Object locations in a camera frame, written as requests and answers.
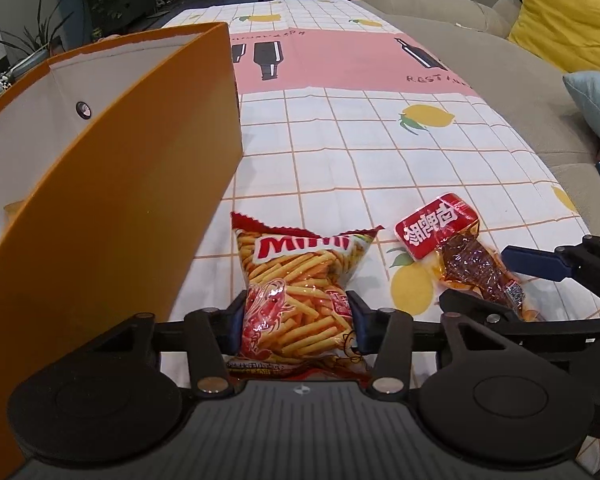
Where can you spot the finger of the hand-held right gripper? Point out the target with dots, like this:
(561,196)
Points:
(470,302)
(532,261)

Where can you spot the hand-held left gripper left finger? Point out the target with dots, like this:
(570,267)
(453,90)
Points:
(236,322)

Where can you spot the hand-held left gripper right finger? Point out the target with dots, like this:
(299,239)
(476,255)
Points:
(356,322)

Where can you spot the orange fries snack packet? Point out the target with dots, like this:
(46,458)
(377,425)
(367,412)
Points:
(300,270)

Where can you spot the red meat snack packet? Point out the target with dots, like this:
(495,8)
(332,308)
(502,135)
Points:
(430,225)

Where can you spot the orange cardboard box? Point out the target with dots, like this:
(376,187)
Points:
(105,210)

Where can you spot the checked lemon print tablecloth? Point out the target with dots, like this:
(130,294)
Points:
(355,160)

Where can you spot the light blue cushion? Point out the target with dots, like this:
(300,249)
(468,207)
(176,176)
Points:
(597,105)

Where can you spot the beige sofa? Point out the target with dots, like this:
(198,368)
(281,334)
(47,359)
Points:
(505,85)

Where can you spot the yellow cushion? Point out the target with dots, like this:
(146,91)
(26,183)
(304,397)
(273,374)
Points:
(560,20)

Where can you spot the spiky potted plant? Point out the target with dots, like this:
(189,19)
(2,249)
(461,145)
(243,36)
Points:
(30,55)

